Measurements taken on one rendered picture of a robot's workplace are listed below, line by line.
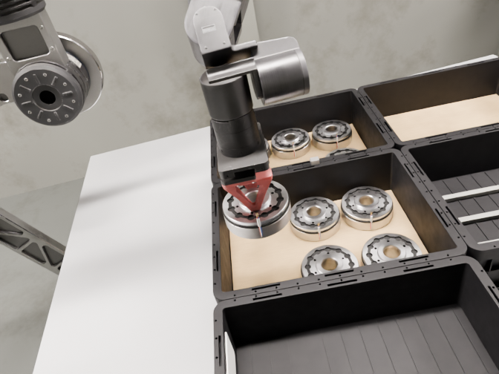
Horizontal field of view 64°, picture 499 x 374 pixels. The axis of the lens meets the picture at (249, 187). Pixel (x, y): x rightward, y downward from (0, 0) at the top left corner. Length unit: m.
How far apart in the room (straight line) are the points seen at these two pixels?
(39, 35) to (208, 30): 0.55
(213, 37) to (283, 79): 0.09
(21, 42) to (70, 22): 1.55
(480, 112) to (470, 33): 1.94
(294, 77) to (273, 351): 0.43
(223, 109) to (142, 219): 0.77
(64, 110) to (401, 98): 0.85
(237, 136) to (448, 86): 0.82
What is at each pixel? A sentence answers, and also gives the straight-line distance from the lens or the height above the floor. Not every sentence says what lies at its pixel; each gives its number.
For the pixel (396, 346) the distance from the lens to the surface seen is 0.70.
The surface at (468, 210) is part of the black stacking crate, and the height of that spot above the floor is 0.83.
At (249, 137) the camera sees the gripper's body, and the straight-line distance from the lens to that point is 0.52.
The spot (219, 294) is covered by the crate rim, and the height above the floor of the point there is 0.93.
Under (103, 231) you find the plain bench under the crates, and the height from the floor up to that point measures 0.70.
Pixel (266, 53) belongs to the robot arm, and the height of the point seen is 1.26.
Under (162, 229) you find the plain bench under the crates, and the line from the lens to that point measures 1.16.
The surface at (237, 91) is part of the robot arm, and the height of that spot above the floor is 1.24.
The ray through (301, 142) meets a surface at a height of 0.86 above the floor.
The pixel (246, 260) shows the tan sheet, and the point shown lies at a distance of 0.82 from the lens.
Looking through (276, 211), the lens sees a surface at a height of 1.05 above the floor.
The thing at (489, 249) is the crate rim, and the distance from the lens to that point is 0.71.
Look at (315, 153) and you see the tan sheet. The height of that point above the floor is 0.83.
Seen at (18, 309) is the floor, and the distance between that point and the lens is 2.30.
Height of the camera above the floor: 1.44
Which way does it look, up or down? 38 degrees down
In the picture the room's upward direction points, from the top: 13 degrees counter-clockwise
